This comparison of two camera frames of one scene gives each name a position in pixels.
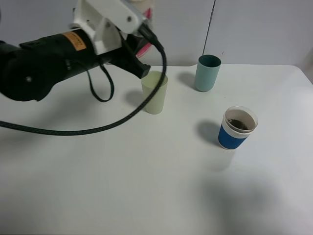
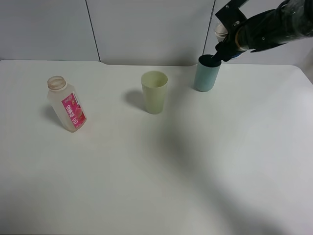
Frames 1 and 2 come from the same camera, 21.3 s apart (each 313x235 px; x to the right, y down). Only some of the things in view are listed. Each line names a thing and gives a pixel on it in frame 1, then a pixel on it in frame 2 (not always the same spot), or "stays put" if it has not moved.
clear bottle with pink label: (147, 49) to (66, 104)
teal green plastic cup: (208, 68) stays put
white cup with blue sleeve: (237, 123) to (221, 32)
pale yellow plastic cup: (155, 105) stays put
